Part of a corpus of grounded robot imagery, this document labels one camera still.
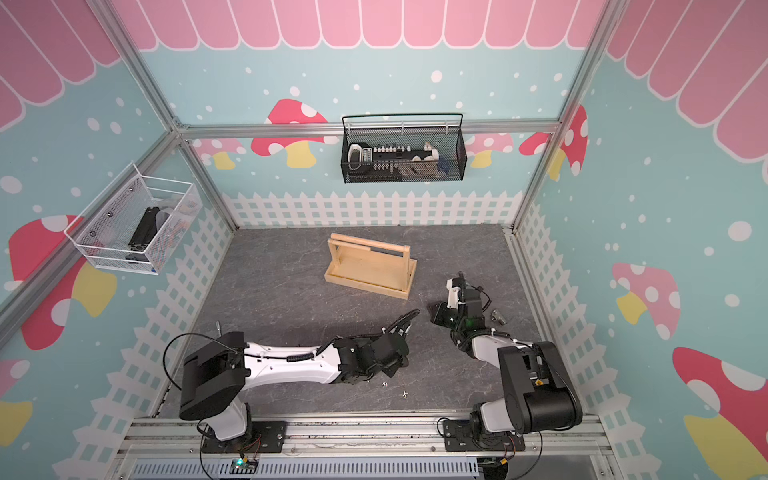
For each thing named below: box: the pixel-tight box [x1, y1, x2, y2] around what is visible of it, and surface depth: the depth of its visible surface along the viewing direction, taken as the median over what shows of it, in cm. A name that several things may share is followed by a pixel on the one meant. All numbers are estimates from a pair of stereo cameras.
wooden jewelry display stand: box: [324, 233, 418, 300], surface depth 108 cm
